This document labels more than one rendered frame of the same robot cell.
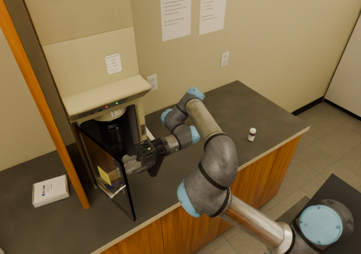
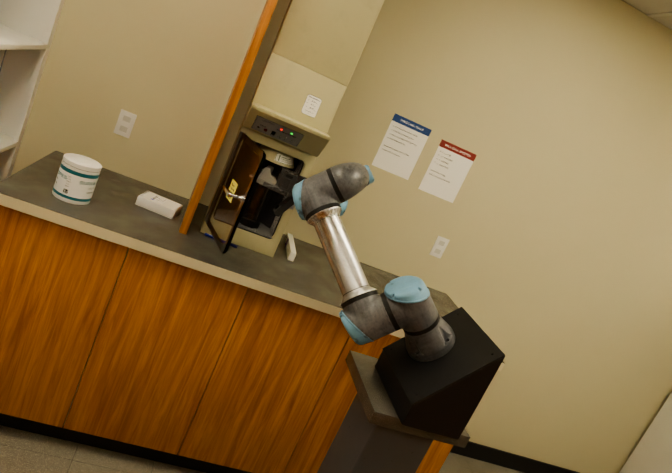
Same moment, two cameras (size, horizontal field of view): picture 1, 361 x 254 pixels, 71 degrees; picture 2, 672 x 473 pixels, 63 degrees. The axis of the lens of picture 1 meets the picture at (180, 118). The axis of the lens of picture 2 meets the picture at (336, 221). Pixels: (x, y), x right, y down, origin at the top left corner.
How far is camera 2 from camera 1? 1.34 m
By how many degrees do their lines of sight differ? 31
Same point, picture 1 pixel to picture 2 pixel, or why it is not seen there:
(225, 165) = (348, 169)
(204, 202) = (313, 191)
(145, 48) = (348, 158)
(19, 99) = (201, 118)
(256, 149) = not seen: hidden behind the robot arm
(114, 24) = (333, 74)
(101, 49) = (310, 86)
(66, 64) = (276, 77)
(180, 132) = not seen: hidden behind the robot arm
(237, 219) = (330, 232)
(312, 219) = (400, 281)
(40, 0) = (295, 23)
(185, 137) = not seen: hidden behind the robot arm
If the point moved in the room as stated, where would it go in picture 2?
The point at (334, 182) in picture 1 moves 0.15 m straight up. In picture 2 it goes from (457, 313) to (479, 271)
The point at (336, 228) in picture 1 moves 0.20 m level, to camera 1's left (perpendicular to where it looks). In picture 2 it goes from (416, 287) to (356, 254)
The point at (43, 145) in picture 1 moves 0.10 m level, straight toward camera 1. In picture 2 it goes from (176, 184) to (176, 190)
